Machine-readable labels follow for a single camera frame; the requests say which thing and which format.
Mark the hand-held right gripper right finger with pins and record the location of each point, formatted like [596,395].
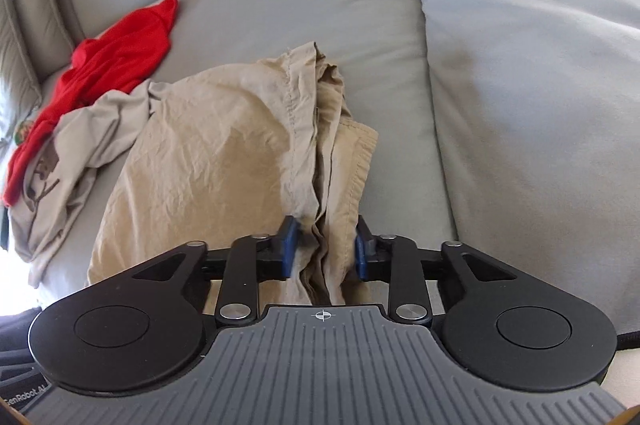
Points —
[361,250]

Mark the beige printed t-shirt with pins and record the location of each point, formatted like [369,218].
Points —
[75,140]

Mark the beige cushion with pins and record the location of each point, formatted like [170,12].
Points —
[42,5]
[15,55]

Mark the khaki pants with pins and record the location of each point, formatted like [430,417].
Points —
[210,145]

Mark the red garment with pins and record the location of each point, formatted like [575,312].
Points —
[115,55]

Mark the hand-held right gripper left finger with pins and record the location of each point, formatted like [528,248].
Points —
[289,250]

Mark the grey pillow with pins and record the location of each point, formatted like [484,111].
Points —
[525,80]

